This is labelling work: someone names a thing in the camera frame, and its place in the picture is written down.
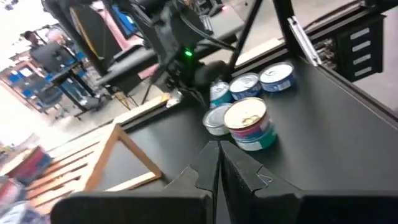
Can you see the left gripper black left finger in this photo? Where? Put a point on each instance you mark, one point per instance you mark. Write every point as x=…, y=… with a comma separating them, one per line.
x=140, y=208

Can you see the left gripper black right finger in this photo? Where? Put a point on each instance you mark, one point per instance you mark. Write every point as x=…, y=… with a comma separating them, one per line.
x=280, y=208

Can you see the silver lid can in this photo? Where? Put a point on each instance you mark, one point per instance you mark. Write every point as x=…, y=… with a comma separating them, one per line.
x=245, y=85

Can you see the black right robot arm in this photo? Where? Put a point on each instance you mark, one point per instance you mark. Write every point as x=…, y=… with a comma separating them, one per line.
x=155, y=12

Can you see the wooden slatted shelf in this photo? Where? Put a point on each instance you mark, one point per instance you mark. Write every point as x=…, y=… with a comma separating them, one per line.
x=102, y=155

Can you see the pink patterned cloth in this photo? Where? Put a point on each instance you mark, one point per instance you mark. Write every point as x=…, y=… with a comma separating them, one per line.
x=147, y=71

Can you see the black keyboard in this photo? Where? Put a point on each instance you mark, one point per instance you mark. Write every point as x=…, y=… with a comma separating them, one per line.
x=206, y=23

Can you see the grey desk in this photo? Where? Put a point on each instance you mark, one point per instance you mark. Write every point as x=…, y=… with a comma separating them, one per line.
x=130, y=62

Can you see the monitor with blue screen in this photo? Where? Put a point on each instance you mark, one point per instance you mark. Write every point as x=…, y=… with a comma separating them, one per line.
x=126, y=21

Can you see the black panel yellow edge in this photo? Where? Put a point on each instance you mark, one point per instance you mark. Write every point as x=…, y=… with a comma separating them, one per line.
x=93, y=37

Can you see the silver aluminium extrusion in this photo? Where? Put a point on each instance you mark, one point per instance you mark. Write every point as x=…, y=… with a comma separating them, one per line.
x=304, y=40

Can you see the person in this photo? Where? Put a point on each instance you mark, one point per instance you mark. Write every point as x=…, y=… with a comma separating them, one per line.
x=57, y=35
x=32, y=39

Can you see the black office chair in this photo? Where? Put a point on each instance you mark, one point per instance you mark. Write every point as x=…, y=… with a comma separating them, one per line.
x=46, y=96

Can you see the black drawer unit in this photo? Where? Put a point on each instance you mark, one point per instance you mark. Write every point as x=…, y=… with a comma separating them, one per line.
x=360, y=46

